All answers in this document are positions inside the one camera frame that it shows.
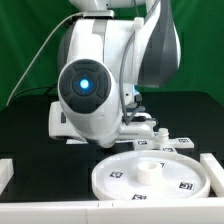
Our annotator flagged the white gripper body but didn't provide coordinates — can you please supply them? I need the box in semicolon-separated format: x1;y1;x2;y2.
48;101;155;140

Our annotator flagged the white round table top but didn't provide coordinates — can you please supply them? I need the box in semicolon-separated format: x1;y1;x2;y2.
91;150;210;200

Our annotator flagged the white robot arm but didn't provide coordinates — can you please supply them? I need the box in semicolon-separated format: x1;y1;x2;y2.
48;0;181;148

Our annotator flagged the white cross-shaped table base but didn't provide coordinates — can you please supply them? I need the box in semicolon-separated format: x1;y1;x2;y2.
133;128;194;152

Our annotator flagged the white marker sheet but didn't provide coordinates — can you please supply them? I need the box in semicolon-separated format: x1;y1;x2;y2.
66;139;88;145

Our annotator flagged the white U-shaped obstacle fence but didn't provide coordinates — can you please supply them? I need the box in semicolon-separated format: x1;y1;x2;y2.
0;153;224;224

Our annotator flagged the black cable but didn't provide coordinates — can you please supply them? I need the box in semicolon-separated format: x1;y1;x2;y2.
9;85;58;101

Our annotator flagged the white cable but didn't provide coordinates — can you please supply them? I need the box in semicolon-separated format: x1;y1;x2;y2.
5;11;84;107

